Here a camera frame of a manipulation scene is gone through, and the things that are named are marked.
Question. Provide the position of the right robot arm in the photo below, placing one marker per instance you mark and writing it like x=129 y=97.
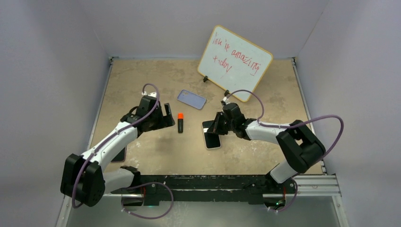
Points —
x=299 y=145

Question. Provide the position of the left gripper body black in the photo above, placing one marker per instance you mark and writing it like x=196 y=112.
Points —
x=158 y=120

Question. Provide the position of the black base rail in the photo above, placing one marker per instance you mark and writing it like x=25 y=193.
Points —
x=252 y=189

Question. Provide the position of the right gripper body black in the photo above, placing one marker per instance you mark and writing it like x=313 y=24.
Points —
x=231 y=124

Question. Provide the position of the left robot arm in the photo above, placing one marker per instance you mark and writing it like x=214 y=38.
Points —
x=126 y=131

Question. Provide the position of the whiteboard with red writing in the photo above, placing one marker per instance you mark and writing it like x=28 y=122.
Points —
x=232 y=62

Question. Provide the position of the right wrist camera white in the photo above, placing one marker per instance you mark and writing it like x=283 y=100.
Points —
x=225 y=101

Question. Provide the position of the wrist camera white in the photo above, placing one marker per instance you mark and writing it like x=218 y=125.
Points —
x=151 y=94
x=225 y=101

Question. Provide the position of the white phone case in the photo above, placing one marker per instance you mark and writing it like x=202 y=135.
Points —
x=205 y=137

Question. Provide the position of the purple phone case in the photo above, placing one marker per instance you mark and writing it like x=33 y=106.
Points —
x=191 y=99

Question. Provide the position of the black orange marker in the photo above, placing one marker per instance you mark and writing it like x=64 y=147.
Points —
x=180 y=123

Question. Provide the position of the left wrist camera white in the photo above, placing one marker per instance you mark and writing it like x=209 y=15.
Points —
x=151 y=94

